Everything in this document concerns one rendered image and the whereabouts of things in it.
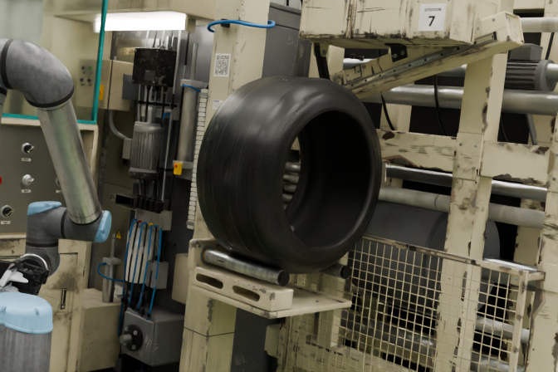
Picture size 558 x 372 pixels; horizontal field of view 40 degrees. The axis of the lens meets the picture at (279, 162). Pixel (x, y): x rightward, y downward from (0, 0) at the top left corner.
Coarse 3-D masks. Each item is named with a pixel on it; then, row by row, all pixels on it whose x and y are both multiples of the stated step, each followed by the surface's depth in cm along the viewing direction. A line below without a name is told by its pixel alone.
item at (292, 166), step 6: (288, 168) 286; (294, 168) 284; (300, 168) 282; (288, 174) 285; (294, 174) 291; (282, 180) 287; (288, 180) 285; (294, 180) 282; (282, 186) 288; (288, 186) 286; (294, 186) 284; (282, 192) 288; (288, 192) 290; (294, 192) 284; (282, 198) 286; (288, 198) 284
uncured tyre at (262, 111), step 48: (240, 96) 228; (288, 96) 219; (336, 96) 228; (240, 144) 215; (288, 144) 215; (336, 144) 262; (240, 192) 214; (336, 192) 263; (240, 240) 223; (288, 240) 220; (336, 240) 238
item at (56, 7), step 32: (0, 0) 230; (32, 0) 237; (64, 0) 245; (96, 0) 253; (0, 32) 231; (32, 32) 239; (64, 32) 246; (96, 32) 255; (64, 64) 248; (96, 64) 256; (96, 96) 257
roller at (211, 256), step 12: (204, 252) 244; (216, 252) 241; (216, 264) 240; (228, 264) 235; (240, 264) 232; (252, 264) 229; (264, 264) 228; (252, 276) 229; (264, 276) 224; (276, 276) 221; (288, 276) 223
